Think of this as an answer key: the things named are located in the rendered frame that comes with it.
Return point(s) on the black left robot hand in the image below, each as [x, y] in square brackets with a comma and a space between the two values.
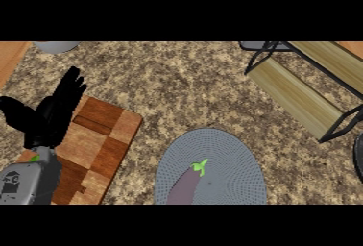
[53, 109]

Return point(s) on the grey round placemat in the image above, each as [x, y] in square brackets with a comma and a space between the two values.
[227, 173]

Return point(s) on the wooden tiered shelf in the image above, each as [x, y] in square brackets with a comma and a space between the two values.
[303, 86]

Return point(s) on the brown checkered cutting board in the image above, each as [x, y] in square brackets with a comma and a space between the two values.
[101, 134]

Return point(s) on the small green object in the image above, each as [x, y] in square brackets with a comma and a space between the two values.
[35, 158]

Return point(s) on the grey round bowl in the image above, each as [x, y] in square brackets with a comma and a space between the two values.
[55, 46]

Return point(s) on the purple eggplant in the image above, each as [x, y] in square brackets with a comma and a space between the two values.
[185, 187]

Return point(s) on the dark round object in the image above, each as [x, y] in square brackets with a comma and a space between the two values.
[359, 157]

